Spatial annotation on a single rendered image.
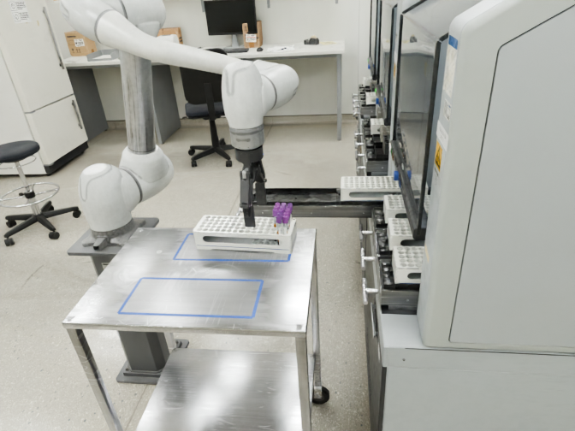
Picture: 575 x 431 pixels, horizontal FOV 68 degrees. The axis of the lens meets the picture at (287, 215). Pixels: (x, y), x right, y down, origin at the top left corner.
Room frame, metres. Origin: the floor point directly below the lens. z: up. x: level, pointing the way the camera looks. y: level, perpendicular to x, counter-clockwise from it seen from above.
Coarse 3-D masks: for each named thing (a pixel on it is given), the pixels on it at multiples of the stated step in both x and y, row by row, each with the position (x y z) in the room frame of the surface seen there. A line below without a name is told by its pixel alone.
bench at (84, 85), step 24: (336, 0) 4.84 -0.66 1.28; (264, 48) 4.63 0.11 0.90; (312, 48) 4.39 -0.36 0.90; (336, 48) 4.28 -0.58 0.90; (72, 72) 4.85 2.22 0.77; (168, 72) 5.02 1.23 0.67; (96, 96) 5.17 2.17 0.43; (168, 96) 4.89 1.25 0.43; (96, 120) 5.03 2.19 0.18; (168, 120) 4.76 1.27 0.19
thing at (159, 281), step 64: (128, 256) 1.06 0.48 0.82; (192, 256) 1.04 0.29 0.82; (256, 256) 1.02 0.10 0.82; (64, 320) 0.80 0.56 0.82; (128, 320) 0.78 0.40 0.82; (192, 320) 0.77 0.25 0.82; (256, 320) 0.75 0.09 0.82; (192, 384) 1.03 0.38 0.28; (256, 384) 1.01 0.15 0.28; (320, 384) 1.12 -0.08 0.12
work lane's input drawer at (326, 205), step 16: (272, 192) 1.46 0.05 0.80; (288, 192) 1.45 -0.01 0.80; (304, 192) 1.44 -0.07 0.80; (320, 192) 1.43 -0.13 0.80; (336, 192) 1.39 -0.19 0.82; (240, 208) 1.45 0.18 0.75; (256, 208) 1.36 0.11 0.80; (272, 208) 1.35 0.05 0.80; (304, 208) 1.33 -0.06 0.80; (320, 208) 1.32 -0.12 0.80; (336, 208) 1.31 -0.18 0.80; (352, 208) 1.30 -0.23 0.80; (368, 208) 1.30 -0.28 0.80
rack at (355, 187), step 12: (348, 180) 1.39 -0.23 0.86; (360, 180) 1.39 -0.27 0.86; (372, 180) 1.39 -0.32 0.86; (384, 180) 1.36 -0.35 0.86; (396, 180) 1.36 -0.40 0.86; (348, 192) 1.32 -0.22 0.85; (360, 192) 1.40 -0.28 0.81; (372, 192) 1.39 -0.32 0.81; (384, 192) 1.38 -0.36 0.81; (396, 192) 1.34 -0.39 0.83
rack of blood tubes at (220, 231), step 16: (208, 224) 1.12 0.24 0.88; (224, 224) 1.11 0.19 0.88; (240, 224) 1.10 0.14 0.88; (256, 224) 1.09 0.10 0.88; (272, 224) 1.08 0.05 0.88; (208, 240) 1.11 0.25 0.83; (224, 240) 1.10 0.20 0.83; (240, 240) 1.10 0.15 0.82; (256, 240) 1.06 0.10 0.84; (272, 240) 1.08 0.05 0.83; (288, 240) 1.02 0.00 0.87
